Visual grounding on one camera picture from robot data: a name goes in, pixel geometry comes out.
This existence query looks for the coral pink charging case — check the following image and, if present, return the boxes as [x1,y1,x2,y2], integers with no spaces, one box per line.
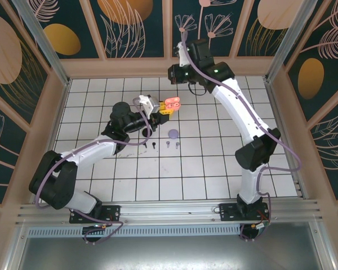
[164,97,182,111]

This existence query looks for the grey metal sheet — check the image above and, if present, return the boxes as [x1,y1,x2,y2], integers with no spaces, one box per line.
[15,236,326,270]

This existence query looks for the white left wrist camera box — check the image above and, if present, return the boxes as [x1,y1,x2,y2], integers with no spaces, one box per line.
[137,94,160,118]

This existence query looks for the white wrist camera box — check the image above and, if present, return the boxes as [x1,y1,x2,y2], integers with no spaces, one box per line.
[137,94,160,118]
[175,42,191,68]

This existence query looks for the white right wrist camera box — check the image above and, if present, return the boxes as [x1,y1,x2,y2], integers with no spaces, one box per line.
[175,42,191,68]

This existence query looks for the aluminium frame post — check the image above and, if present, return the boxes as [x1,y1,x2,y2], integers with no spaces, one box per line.
[10,0,72,87]
[264,0,327,84]

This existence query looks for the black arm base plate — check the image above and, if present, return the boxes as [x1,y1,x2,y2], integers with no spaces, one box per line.
[69,204,122,224]
[219,202,271,223]

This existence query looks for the aluminium mounting rail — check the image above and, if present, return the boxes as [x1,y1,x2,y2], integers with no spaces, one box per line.
[15,199,326,227]

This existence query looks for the grey slotted cable duct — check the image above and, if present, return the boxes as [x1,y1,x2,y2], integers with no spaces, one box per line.
[26,224,243,237]

